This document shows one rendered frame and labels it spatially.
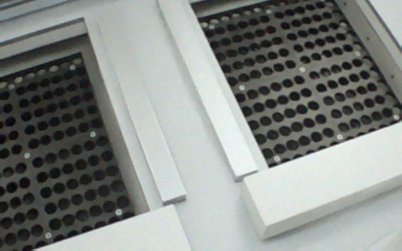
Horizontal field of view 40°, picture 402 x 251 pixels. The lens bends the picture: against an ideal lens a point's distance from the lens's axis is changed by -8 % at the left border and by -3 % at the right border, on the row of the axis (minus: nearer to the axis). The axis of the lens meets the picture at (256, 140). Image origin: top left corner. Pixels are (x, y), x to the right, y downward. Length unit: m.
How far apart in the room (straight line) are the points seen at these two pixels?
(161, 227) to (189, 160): 0.08
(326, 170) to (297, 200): 0.04
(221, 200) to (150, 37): 0.20
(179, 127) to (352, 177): 0.17
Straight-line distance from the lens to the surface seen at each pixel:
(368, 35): 0.74
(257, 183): 0.49
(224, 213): 0.52
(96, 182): 0.59
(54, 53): 0.77
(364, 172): 0.51
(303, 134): 0.61
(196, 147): 0.54
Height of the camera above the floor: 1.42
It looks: 60 degrees down
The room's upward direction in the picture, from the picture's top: 11 degrees clockwise
